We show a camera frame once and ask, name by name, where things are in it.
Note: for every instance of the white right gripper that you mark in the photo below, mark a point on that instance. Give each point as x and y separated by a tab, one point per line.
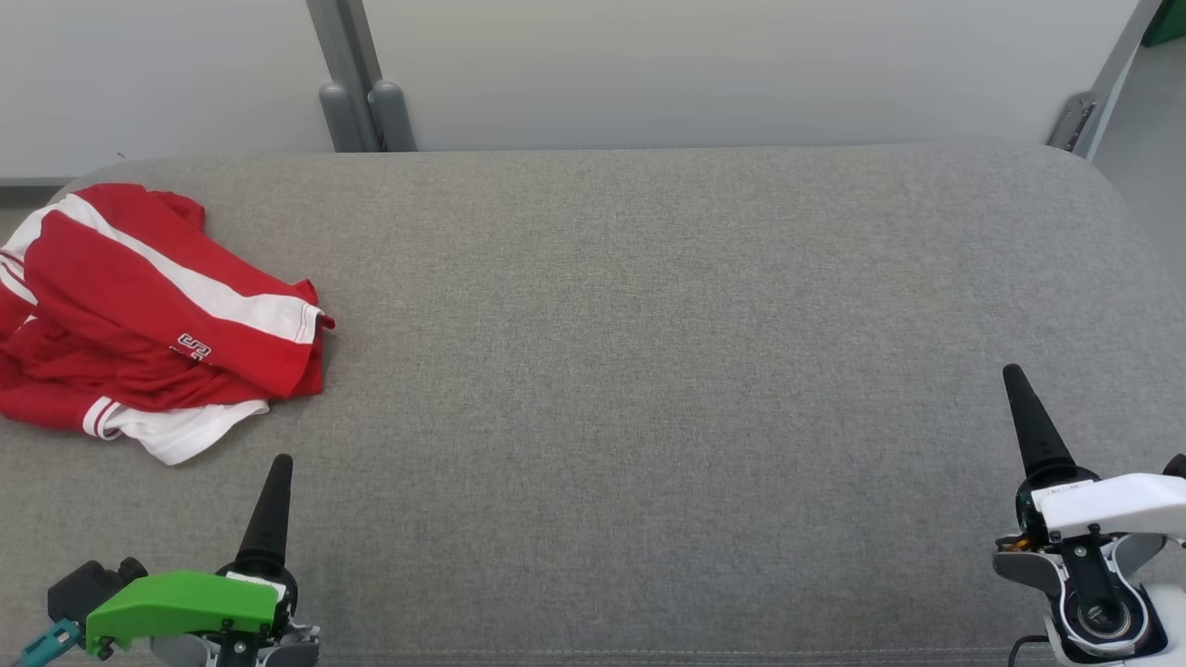
1112	505

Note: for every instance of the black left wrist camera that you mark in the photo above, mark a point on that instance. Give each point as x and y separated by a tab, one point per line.
83	588

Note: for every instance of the grey metal partition post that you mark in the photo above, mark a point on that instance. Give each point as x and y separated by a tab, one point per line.
347	65

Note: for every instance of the teal left camera connector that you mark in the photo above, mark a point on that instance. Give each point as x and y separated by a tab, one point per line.
51	641

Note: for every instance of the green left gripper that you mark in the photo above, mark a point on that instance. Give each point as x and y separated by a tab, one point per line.
176	602

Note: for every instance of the grey slanted metal frame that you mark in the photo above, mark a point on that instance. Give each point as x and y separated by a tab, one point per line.
1116	65

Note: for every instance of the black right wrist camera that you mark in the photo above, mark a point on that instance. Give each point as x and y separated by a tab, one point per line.
1177	466

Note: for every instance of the metal hinge bracket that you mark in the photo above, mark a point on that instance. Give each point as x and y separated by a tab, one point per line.
1070	120

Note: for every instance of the grey rounded post cap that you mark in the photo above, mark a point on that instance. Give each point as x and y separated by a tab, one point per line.
338	120
394	116

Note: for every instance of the red shorts with white stripes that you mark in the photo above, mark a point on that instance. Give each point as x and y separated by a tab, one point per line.
120	269

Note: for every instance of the red white basketball jersey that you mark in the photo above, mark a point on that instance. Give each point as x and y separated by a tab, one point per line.
185	431

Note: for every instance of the green object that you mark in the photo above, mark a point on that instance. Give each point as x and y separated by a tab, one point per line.
1167	20

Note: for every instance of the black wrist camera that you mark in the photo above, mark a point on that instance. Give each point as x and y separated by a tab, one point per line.
1177	466
83	588

